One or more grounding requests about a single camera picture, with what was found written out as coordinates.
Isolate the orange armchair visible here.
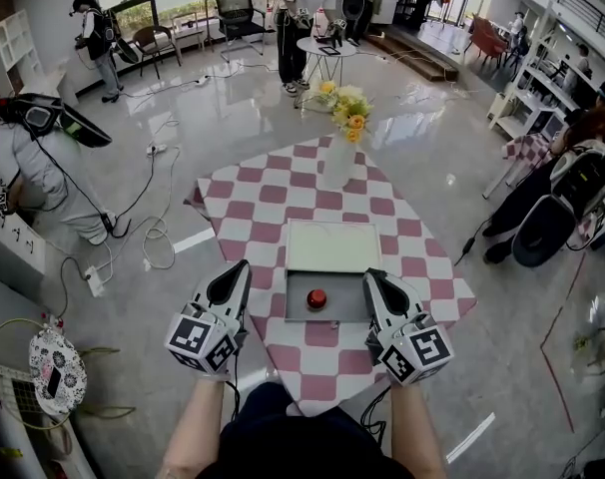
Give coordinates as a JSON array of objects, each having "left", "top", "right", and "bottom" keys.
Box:
[{"left": 469, "top": 15, "right": 511, "bottom": 64}]

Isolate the white shelf unit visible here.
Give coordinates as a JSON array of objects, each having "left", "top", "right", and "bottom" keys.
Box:
[{"left": 486, "top": 0, "right": 601, "bottom": 142}]

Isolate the brown wooden step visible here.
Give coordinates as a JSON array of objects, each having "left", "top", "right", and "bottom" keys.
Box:
[{"left": 366, "top": 22, "right": 458, "bottom": 82}]

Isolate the white low cabinet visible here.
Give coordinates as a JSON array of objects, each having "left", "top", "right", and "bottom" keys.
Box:
[{"left": 0, "top": 165, "right": 48, "bottom": 274}]

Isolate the yellow flower bouquet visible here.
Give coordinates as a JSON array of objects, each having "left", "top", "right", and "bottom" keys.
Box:
[{"left": 306, "top": 80, "right": 374, "bottom": 144}]

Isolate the white vase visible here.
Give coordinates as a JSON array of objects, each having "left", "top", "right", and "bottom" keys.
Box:
[{"left": 320, "top": 135, "right": 357, "bottom": 191}]

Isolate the yellow-green hose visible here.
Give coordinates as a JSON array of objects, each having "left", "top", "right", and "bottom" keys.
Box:
[{"left": 0, "top": 316, "right": 137, "bottom": 431}]

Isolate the red round cap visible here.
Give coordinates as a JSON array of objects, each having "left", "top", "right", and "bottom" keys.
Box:
[{"left": 305, "top": 286, "right": 329, "bottom": 312}]

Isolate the black office chair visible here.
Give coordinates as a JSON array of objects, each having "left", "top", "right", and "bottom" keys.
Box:
[{"left": 214, "top": 0, "right": 269, "bottom": 62}]

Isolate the floral round cushion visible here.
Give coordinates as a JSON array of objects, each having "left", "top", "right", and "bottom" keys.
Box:
[{"left": 28, "top": 329, "right": 88, "bottom": 416}]

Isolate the white wire grid rack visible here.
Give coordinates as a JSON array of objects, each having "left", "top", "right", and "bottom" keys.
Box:
[{"left": 0, "top": 361, "right": 39, "bottom": 428}]

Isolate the brown chair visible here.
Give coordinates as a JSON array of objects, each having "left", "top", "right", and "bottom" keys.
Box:
[{"left": 132, "top": 25, "right": 182, "bottom": 79}]

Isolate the gold metal rack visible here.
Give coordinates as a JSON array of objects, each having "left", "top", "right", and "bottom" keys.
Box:
[{"left": 574, "top": 324, "right": 605, "bottom": 368}]

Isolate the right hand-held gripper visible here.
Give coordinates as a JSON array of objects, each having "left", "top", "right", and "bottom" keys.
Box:
[{"left": 361, "top": 267, "right": 456, "bottom": 388}]

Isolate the small checked table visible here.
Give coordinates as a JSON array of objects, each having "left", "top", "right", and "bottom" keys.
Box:
[{"left": 481, "top": 135, "right": 556, "bottom": 199}]

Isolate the cream box lid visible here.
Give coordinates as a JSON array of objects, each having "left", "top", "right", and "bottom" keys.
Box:
[{"left": 284, "top": 219, "right": 384, "bottom": 326}]

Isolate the thin metal coat stand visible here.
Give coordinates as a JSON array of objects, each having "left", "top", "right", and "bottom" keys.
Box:
[{"left": 187, "top": 0, "right": 222, "bottom": 52}]

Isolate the person's right forearm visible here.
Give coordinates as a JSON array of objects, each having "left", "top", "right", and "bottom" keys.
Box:
[{"left": 389, "top": 381, "right": 448, "bottom": 479}]

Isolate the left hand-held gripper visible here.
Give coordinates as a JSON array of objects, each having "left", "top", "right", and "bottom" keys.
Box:
[{"left": 165, "top": 259, "right": 254, "bottom": 376}]

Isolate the white cubby shelf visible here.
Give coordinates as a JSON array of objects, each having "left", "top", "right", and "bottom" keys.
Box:
[{"left": 0, "top": 10, "right": 79, "bottom": 107}]

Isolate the round white table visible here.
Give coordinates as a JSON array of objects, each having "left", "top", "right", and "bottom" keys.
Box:
[{"left": 295, "top": 35, "right": 358, "bottom": 109}]

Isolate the white cable coil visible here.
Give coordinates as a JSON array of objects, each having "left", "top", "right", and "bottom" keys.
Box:
[{"left": 142, "top": 217, "right": 177, "bottom": 271}]

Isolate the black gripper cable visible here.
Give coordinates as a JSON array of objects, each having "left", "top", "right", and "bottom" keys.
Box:
[
  {"left": 227, "top": 351, "right": 244, "bottom": 421},
  {"left": 359, "top": 386, "right": 391, "bottom": 443}
]

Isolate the person's left forearm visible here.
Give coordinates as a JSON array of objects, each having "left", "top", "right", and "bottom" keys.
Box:
[{"left": 155, "top": 376, "right": 234, "bottom": 479}]

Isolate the black power adapter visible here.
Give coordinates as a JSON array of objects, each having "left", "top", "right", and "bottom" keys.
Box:
[{"left": 454, "top": 217, "right": 493, "bottom": 267}]

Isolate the pink white checked tablecloth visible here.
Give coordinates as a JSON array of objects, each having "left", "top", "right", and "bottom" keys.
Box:
[{"left": 182, "top": 135, "right": 478, "bottom": 418}]

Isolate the person's dark clothing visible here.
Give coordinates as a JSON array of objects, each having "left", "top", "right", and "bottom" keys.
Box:
[{"left": 197, "top": 380, "right": 408, "bottom": 479}]

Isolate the white side table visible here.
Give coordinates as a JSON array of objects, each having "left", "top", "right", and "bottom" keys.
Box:
[{"left": 171, "top": 11, "right": 208, "bottom": 53}]

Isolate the black phone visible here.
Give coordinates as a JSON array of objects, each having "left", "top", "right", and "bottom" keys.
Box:
[{"left": 45, "top": 366, "right": 63, "bottom": 399}]

